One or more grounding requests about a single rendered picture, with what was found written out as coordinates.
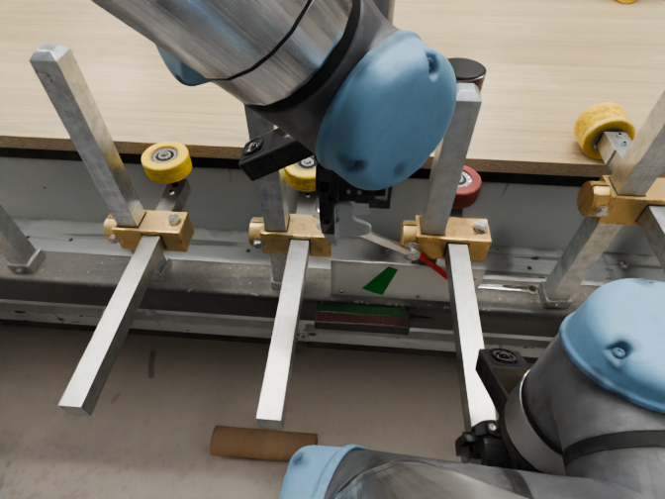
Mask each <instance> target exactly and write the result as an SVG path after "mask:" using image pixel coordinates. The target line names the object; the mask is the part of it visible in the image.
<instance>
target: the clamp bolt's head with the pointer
mask: <svg viewBox="0 0 665 499"><path fill-rule="evenodd" d="M408 246H416V247H418V248H420V246H419V245H418V244H416V243H407V244H405V247H408ZM406 257H407V258H408V259H416V258H417V257H418V254H417V253H416V252H414V251H410V252H408V253H407V254H406ZM419 259H420V260H422V261H423V262H424V263H426V264H427V265H428V266H429V267H431V268H432V269H433V270H435V271H436V272H437V273H439V274H440V275H441V276H442V277H444V278H445V279H446V280H447V273H446V272H445V271H444V270H443V269H442V268H440V267H439V266H438V265H436V264H435V263H434V262H433V261H431V260H430V259H429V258H428V257H426V256H425V255H424V254H423V253H421V256H420V257H419Z"/></svg>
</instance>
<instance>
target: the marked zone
mask: <svg viewBox="0 0 665 499"><path fill-rule="evenodd" d="M397 271H398V269H397V268H393V267H391V266H388V267H387V268H386V269H384V270H383V271H382V272H381V273H379V274H378V275H377V276H376V277H375V278H373V279H372V280H371V281H370V282H369V283H367V284H366V285H365V286H364V287H363V288H362V289H365V290H367V291H370V292H373V293H377V294H381V295H383V293H384V292H385V290H386V289H387V287H388V285H389V284H390V282H391V280H392V279H393V277H394V276H395V274H396V272H397Z"/></svg>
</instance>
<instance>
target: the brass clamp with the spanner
mask: <svg viewBox="0 0 665 499"><path fill-rule="evenodd" d="M478 221H484V222H485V223H487V232H486V233H485V234H477V233H476V232H475V231H474V230H473V227H474V225H476V223H477V222H478ZM407 243H416V244H418V245H419V246H420V251H421V253H423V254H424V255H425V256H426V257H428V258H441V259H445V256H444V255H445V252H446V249H447V245H448V244H460V245H468V251H469V257H470V260H474V261H484V258H485V256H486V254H487V251H488V249H489V246H490V244H491V236H490V231H489V227H488V222H487V219H473V218H455V217H449V219H448V222H447V226H446V229H445V233H444V235H429V234H422V225H421V216H420V215H416V217H415V221H414V220H409V221H405V220H404V222H402V227H401V237H400V244H401V245H403V246H404V245H405V244H407Z"/></svg>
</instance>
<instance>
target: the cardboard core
mask: <svg viewBox="0 0 665 499"><path fill-rule="evenodd" d="M317 445H318V434H310V433H298V432H286V431H274V430H262V429H251V428H239V427H227V426H216V427H215V429H214V431H213V433H212V436H211V442H210V454H211V455H220V456H231V457H243V458H254V459H266V460H277V461H290V459H291V458H292V456H293V455H294V453H295V452H296V451H297V450H299V449H301V448H302V447H305V446H317Z"/></svg>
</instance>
